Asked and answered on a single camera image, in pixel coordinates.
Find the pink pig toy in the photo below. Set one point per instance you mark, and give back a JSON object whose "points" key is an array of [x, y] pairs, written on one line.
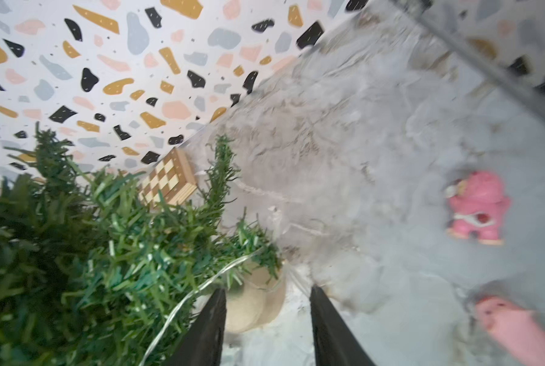
{"points": [[478, 204]]}

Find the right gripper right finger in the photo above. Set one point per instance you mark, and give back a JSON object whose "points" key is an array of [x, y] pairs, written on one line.
{"points": [[334, 343]]}

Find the green christmas tree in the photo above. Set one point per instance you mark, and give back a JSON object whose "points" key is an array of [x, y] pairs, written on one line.
{"points": [[88, 273]]}

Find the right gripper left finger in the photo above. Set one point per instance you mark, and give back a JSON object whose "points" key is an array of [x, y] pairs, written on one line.
{"points": [[203, 343]]}

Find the silver star string light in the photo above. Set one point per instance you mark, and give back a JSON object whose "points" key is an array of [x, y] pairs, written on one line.
{"points": [[300, 282]]}

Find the wooden chessboard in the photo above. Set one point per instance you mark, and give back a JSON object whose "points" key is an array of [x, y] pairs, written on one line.
{"points": [[172, 179]]}

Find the pink toy lower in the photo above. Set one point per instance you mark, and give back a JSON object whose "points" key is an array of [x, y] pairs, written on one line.
{"points": [[514, 328]]}

